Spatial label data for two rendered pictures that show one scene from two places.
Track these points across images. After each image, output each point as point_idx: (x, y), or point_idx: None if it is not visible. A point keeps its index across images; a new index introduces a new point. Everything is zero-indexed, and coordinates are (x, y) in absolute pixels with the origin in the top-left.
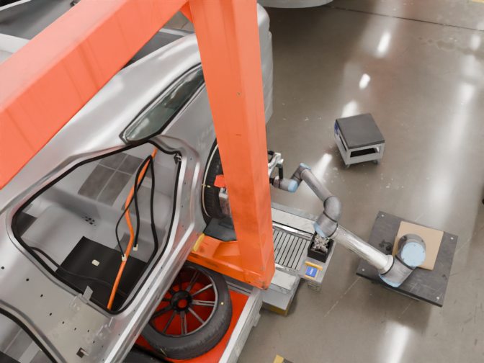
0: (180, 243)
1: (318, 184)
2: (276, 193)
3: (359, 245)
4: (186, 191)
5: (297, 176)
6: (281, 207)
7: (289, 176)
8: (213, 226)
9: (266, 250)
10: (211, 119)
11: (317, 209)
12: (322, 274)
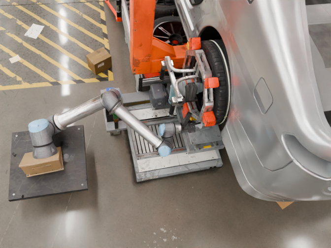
0: (189, 18)
1: (136, 122)
2: (193, 188)
3: (81, 104)
4: (203, 7)
5: (166, 141)
6: (177, 168)
7: (196, 213)
8: None
9: (130, 29)
10: (224, 12)
11: (148, 193)
12: None
